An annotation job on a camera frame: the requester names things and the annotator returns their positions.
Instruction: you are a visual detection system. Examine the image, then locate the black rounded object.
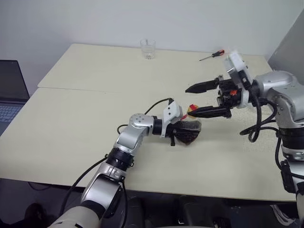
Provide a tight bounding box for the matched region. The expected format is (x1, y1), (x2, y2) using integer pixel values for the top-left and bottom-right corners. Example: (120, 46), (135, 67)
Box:
(23, 202), (48, 228)

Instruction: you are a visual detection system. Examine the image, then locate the clear glass tumbler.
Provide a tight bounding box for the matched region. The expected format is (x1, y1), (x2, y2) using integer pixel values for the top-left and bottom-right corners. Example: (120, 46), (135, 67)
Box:
(140, 38), (157, 60)

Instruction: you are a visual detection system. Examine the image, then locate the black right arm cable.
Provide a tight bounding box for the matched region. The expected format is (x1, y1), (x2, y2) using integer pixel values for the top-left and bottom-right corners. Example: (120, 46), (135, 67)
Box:
(239, 71), (297, 193)

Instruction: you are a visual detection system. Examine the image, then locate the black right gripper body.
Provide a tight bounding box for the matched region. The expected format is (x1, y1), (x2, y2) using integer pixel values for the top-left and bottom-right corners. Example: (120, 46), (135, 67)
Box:
(216, 76), (244, 109)

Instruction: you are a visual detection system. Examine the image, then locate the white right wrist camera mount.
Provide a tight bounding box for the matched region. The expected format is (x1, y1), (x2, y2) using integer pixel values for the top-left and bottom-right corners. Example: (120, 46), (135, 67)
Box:
(224, 51), (254, 109)

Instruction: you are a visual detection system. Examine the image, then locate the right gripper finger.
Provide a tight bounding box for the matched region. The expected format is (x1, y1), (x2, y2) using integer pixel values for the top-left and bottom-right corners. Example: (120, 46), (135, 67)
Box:
(187, 105), (232, 119)
(184, 78), (220, 95)

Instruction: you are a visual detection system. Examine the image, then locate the clear bottle with dark drink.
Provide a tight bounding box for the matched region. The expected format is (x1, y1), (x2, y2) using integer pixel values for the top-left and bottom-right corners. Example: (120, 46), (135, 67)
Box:
(180, 111), (203, 146)

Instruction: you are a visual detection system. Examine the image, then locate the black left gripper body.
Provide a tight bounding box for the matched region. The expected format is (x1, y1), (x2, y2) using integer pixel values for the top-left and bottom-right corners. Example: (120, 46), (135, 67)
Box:
(166, 122), (182, 147)

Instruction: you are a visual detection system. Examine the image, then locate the red black handled screwdriver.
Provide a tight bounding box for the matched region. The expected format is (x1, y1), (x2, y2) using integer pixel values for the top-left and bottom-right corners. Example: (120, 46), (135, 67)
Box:
(199, 49), (225, 62)

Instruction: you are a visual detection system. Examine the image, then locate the white cable bundle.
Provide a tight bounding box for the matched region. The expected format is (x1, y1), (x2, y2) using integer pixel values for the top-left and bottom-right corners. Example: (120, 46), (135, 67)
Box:
(272, 204), (299, 226)

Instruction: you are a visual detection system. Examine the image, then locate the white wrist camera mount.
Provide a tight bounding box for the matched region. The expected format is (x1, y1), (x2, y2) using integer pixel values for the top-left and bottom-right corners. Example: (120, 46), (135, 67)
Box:
(224, 51), (254, 109)
(160, 101), (184, 138)

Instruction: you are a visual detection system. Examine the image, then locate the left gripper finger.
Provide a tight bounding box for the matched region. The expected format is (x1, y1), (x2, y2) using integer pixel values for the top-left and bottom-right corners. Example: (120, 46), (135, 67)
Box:
(176, 130), (200, 145)

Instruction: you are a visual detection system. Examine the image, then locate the dark grey laptop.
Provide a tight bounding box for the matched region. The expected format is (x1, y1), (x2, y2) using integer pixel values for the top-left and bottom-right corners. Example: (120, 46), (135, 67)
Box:
(0, 59), (30, 137)

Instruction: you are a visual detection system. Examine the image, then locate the red yellow bottle cap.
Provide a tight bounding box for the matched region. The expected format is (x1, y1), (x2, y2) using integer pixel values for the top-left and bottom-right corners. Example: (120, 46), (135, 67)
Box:
(187, 104), (200, 115)

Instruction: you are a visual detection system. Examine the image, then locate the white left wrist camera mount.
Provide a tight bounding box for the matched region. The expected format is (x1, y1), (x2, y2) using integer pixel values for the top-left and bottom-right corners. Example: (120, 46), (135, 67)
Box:
(160, 101), (184, 138)

